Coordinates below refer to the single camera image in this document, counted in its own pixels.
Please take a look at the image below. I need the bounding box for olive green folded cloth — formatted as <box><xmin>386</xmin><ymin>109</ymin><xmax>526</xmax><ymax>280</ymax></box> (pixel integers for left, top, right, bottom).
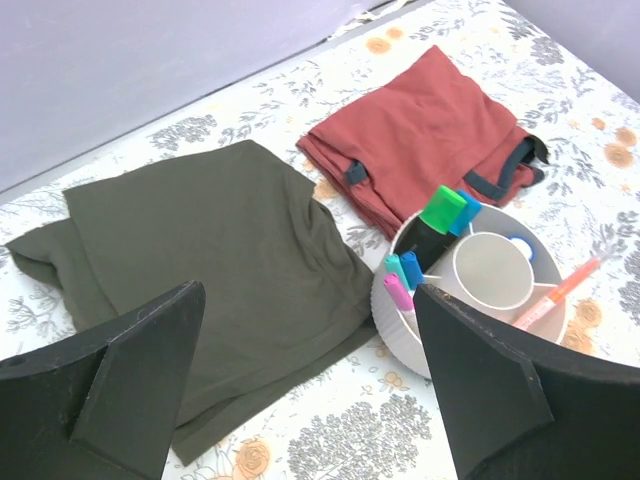
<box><xmin>7</xmin><ymin>140</ymin><xmax>375</xmax><ymax>464</ymax></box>

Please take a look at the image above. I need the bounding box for teal cap white marker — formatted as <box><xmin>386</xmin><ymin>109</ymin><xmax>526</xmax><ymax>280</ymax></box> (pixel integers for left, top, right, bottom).
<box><xmin>384</xmin><ymin>254</ymin><xmax>409</xmax><ymax>289</ymax></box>

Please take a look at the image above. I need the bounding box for pink cap white marker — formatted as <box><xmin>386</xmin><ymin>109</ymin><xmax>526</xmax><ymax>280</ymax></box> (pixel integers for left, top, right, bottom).
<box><xmin>383</xmin><ymin>273</ymin><xmax>414</xmax><ymax>312</ymax></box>

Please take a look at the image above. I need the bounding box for green cap black highlighter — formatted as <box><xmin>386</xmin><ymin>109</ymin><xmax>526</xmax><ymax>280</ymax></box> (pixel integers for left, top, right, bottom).
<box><xmin>394</xmin><ymin>185</ymin><xmax>467</xmax><ymax>273</ymax></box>

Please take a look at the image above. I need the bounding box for blue cap black highlighter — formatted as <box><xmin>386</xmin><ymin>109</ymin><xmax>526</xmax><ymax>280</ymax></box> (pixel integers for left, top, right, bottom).
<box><xmin>449</xmin><ymin>190</ymin><xmax>483</xmax><ymax>237</ymax></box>

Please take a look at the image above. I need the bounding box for white round divided organizer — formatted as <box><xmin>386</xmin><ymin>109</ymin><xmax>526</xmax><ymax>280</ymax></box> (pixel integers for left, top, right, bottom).
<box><xmin>371</xmin><ymin>205</ymin><xmax>562</xmax><ymax>378</ymax></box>

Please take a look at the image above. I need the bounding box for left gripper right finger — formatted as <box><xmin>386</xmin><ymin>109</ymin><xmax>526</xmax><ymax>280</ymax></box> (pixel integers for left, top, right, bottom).
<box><xmin>414</xmin><ymin>284</ymin><xmax>639</xmax><ymax>479</ymax></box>

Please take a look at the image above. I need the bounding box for red folded cloth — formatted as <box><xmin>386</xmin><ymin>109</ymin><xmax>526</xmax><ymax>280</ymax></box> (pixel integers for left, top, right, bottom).
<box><xmin>297</xmin><ymin>46</ymin><xmax>548</xmax><ymax>239</ymax></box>

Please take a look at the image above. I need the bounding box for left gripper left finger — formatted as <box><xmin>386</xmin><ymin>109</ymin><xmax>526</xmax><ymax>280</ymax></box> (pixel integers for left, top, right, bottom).
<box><xmin>1</xmin><ymin>281</ymin><xmax>206</xmax><ymax>480</ymax></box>

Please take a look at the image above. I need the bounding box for blue cap white marker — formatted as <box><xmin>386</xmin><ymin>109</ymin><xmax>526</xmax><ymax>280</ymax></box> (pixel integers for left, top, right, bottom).
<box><xmin>400</xmin><ymin>251</ymin><xmax>424</xmax><ymax>290</ymax></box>

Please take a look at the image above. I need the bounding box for orange pink pen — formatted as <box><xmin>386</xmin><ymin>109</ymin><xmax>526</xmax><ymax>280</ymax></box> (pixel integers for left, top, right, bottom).
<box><xmin>513</xmin><ymin>250</ymin><xmax>613</xmax><ymax>331</ymax></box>

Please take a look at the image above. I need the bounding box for blue and grey stubby marker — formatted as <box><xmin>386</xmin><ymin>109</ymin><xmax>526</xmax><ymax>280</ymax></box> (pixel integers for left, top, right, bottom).
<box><xmin>509</xmin><ymin>235</ymin><xmax>536</xmax><ymax>262</ymax></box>

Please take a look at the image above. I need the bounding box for floral table mat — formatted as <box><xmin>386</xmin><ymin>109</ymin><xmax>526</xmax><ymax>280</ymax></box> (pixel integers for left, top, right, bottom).
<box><xmin>1</xmin><ymin>1</ymin><xmax>639</xmax><ymax>479</ymax></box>

